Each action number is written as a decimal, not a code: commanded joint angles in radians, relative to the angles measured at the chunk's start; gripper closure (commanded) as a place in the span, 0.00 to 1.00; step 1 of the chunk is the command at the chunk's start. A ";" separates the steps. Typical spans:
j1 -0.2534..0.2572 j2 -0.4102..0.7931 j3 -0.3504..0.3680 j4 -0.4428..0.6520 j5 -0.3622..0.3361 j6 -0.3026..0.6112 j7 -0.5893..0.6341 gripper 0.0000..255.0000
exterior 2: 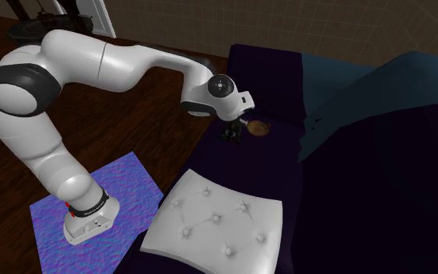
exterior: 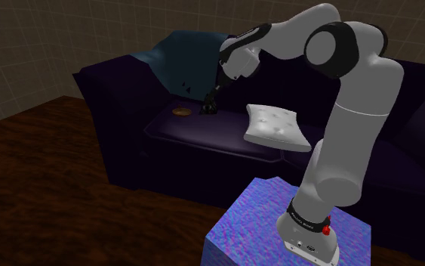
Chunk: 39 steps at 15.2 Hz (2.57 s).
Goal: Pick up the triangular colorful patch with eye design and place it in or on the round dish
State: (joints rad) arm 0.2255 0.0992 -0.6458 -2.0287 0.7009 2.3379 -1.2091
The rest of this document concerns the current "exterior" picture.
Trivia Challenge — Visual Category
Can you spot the dark purple sofa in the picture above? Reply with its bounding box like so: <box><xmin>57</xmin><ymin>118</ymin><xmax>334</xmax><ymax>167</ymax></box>
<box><xmin>72</xmin><ymin>35</ymin><xmax>425</xmax><ymax>265</ymax></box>

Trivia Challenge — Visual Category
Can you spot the dark teal blanket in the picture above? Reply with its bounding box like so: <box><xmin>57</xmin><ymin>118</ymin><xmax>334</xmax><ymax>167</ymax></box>
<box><xmin>130</xmin><ymin>30</ymin><xmax>235</xmax><ymax>102</ymax></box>

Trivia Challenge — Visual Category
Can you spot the white tufted cushion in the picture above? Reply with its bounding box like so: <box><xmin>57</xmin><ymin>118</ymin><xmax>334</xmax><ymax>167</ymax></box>
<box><xmin>243</xmin><ymin>104</ymin><xmax>313</xmax><ymax>153</ymax></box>

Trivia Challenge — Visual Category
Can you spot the small brown round dish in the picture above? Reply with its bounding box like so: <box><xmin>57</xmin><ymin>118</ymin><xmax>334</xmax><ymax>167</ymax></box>
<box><xmin>171</xmin><ymin>105</ymin><xmax>193</xmax><ymax>117</ymax></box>

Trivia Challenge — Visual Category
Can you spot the blue purple patterned robot stand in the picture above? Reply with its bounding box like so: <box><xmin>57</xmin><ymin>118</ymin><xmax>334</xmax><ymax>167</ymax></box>
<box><xmin>199</xmin><ymin>176</ymin><xmax>372</xmax><ymax>266</ymax></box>

